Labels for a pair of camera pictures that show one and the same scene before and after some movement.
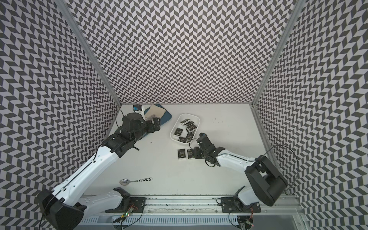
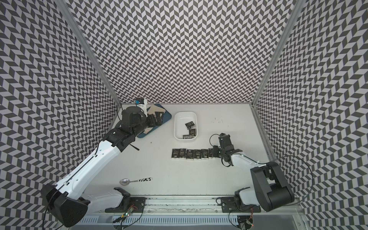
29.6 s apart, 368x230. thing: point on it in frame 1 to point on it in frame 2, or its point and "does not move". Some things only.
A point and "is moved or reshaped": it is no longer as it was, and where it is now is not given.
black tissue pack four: (191, 128) is moved or reshaped
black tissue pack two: (190, 153) to (182, 153)
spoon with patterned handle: (126, 181) does not move
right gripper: (196, 152) to (215, 148)
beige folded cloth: (155, 110) does not move
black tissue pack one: (181, 153) to (175, 154)
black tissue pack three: (186, 120) to (189, 154)
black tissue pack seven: (178, 132) to (190, 124)
